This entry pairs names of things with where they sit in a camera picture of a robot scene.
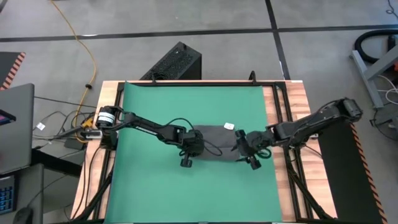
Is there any grey metal stand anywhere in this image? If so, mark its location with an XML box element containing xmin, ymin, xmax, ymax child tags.
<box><xmin>350</xmin><ymin>43</ymin><xmax>398</xmax><ymax>110</ymax></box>

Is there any pink woven cloth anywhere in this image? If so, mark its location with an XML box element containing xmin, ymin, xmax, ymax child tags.
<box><xmin>192</xmin><ymin>122</ymin><xmax>243</xmax><ymax>162</ymax></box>

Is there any black round stand base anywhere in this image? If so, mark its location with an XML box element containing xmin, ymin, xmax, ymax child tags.
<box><xmin>369</xmin><ymin>102</ymin><xmax>398</xmax><ymax>141</ymax></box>

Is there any small hazard-striped black mat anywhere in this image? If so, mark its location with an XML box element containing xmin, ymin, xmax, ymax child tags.
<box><xmin>0</xmin><ymin>51</ymin><xmax>27</xmax><ymax>91</ymax></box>

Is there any yellow cable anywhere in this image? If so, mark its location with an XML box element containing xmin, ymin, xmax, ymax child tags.
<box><xmin>49</xmin><ymin>0</ymin><xmax>98</xmax><ymax>129</ymax></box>

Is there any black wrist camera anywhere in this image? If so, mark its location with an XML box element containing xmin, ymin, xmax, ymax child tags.
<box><xmin>247</xmin><ymin>154</ymin><xmax>262</xmax><ymax>170</ymax></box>
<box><xmin>179</xmin><ymin>154</ymin><xmax>194</xmax><ymax>169</ymax></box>

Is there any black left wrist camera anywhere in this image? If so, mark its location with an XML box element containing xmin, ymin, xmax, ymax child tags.
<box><xmin>179</xmin><ymin>154</ymin><xmax>194</xmax><ymax>169</ymax></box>

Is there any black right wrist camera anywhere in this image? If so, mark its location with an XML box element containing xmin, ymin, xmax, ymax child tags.
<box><xmin>247</xmin><ymin>154</ymin><xmax>262</xmax><ymax>170</ymax></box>

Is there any black keypad with blue keys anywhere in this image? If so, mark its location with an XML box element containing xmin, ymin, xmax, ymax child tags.
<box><xmin>0</xmin><ymin>174</ymin><xmax>17</xmax><ymax>216</ymax></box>

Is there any black computer mouse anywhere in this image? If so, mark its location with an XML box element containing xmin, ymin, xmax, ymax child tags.
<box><xmin>12</xmin><ymin>207</ymin><xmax>34</xmax><ymax>224</ymax></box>

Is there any black floor cable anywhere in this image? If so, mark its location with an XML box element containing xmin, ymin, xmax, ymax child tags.
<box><xmin>33</xmin><ymin>95</ymin><xmax>98</xmax><ymax>109</ymax></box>

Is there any black computer tower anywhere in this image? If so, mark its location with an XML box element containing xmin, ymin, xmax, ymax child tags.
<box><xmin>139</xmin><ymin>40</ymin><xmax>203</xmax><ymax>81</ymax></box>

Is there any grey laptop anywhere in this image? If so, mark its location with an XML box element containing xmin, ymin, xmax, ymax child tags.
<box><xmin>0</xmin><ymin>83</ymin><xmax>35</xmax><ymax>175</ymax></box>

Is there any black hose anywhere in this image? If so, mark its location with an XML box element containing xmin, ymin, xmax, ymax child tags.
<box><xmin>354</xmin><ymin>28</ymin><xmax>398</xmax><ymax>65</ymax></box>

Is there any large hazard-striped black mat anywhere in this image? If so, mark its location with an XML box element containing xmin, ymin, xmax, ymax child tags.
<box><xmin>317</xmin><ymin>120</ymin><xmax>389</xmax><ymax>224</ymax></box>

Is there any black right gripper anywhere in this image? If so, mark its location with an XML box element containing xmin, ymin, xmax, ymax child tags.
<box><xmin>231</xmin><ymin>129</ymin><xmax>275</xmax><ymax>156</ymax></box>

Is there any black metal table frame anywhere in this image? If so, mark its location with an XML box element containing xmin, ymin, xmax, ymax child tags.
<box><xmin>73</xmin><ymin>70</ymin><xmax>335</xmax><ymax>224</ymax></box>

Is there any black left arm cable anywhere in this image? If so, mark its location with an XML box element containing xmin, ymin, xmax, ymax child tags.
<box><xmin>161</xmin><ymin>117</ymin><xmax>223</xmax><ymax>157</ymax></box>

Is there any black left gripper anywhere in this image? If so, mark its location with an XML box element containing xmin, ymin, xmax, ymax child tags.
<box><xmin>177</xmin><ymin>129</ymin><xmax>208</xmax><ymax>157</ymax></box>

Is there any wooden table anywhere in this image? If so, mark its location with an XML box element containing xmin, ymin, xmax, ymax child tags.
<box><xmin>70</xmin><ymin>80</ymin><xmax>339</xmax><ymax>223</ymax></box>

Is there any green table mat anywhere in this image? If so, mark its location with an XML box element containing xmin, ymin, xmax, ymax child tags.
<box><xmin>104</xmin><ymin>81</ymin><xmax>284</xmax><ymax>224</ymax></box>

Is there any dark grey desk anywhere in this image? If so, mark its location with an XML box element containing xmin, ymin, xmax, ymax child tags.
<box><xmin>0</xmin><ymin>148</ymin><xmax>84</xmax><ymax>224</ymax></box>

